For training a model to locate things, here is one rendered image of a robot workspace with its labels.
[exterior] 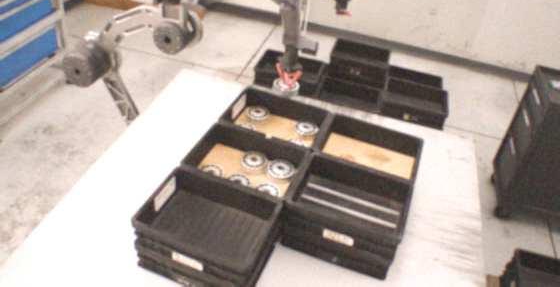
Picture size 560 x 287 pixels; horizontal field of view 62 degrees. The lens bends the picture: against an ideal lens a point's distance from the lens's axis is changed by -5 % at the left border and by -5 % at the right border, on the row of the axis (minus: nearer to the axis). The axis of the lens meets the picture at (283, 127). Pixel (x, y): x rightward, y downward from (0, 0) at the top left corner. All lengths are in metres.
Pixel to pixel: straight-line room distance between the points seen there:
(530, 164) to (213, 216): 1.94
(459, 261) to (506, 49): 3.30
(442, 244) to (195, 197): 0.95
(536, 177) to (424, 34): 2.23
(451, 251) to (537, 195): 1.31
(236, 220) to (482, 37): 3.66
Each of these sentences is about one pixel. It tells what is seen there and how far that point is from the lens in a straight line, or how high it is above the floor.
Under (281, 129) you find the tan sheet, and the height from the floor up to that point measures 0.83.
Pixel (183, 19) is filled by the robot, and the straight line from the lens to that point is 2.03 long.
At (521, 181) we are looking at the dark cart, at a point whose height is 0.35.
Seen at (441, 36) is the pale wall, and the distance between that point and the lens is 4.87.
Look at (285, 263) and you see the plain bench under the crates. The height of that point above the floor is 0.70.
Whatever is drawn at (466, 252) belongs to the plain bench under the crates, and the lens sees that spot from 1.98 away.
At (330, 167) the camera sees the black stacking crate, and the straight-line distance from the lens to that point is 1.83.
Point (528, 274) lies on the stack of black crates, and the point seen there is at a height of 0.27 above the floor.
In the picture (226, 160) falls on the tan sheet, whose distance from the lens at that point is 1.89.
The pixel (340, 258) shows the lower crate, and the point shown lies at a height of 0.75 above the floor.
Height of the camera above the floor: 2.06
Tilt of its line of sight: 36 degrees down
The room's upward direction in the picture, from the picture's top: 8 degrees clockwise
